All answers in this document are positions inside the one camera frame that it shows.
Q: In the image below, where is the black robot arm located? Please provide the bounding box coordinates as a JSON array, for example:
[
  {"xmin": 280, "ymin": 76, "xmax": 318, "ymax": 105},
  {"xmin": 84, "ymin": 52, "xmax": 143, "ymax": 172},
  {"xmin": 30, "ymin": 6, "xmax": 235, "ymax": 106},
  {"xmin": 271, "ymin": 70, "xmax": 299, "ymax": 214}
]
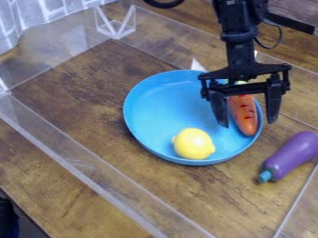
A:
[{"xmin": 199, "ymin": 0, "xmax": 291, "ymax": 127}]

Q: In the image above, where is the orange toy carrot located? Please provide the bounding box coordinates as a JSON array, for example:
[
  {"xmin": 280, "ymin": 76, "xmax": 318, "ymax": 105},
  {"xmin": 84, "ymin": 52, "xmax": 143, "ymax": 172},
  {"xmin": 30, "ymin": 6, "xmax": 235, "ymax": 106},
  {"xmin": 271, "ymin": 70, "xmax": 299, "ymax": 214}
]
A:
[{"xmin": 227, "ymin": 95, "xmax": 257, "ymax": 136}]

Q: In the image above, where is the white patterned curtain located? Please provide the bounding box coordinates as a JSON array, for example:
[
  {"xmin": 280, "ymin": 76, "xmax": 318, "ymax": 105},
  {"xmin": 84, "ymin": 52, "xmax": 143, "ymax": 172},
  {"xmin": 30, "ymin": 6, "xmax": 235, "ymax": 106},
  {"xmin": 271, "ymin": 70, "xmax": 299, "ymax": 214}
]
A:
[{"xmin": 0, "ymin": 0, "xmax": 116, "ymax": 55}]

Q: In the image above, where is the blue plastic plate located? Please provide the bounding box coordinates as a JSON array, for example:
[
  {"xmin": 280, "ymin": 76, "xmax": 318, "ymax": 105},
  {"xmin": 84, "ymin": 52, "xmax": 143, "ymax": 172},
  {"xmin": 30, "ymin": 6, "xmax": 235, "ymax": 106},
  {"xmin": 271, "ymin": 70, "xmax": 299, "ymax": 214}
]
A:
[{"xmin": 123, "ymin": 70, "xmax": 257, "ymax": 166}]

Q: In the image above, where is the dark baseboard strip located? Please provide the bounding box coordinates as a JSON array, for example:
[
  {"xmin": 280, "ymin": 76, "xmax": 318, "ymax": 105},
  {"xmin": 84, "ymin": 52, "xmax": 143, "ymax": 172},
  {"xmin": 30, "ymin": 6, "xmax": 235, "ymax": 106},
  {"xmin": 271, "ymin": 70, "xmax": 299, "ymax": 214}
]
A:
[{"xmin": 267, "ymin": 13, "xmax": 318, "ymax": 35}]

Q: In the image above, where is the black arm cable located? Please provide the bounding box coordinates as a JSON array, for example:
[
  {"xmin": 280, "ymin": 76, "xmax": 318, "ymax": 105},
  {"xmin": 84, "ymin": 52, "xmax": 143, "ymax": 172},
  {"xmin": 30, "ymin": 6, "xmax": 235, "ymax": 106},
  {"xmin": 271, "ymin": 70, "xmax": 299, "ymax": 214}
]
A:
[{"xmin": 141, "ymin": 0, "xmax": 284, "ymax": 50}]

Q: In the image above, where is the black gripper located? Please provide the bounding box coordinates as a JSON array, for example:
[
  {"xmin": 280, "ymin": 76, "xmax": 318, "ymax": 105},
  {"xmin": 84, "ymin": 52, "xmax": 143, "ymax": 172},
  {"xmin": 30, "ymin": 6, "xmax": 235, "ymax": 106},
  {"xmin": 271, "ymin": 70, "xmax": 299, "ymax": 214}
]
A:
[{"xmin": 199, "ymin": 40, "xmax": 291, "ymax": 127}]

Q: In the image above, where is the yellow toy lemon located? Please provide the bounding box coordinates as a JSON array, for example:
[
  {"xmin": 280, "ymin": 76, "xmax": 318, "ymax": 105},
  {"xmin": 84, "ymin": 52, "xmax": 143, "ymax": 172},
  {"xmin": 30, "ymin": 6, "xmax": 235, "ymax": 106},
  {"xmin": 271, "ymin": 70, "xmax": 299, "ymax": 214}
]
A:
[{"xmin": 171, "ymin": 127, "xmax": 216, "ymax": 160}]

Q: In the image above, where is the clear acrylic tray enclosure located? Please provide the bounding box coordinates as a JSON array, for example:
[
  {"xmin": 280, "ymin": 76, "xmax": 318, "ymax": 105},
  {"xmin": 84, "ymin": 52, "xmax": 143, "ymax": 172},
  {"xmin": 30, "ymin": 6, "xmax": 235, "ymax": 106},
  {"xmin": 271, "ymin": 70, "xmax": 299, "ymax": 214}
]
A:
[{"xmin": 0, "ymin": 0, "xmax": 318, "ymax": 238}]

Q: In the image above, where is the purple toy eggplant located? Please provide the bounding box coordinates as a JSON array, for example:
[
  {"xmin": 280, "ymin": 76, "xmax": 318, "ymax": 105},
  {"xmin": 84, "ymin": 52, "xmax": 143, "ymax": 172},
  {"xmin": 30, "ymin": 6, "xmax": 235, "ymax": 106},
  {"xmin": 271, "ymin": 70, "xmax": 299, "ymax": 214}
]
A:
[{"xmin": 257, "ymin": 131, "xmax": 318, "ymax": 183}]

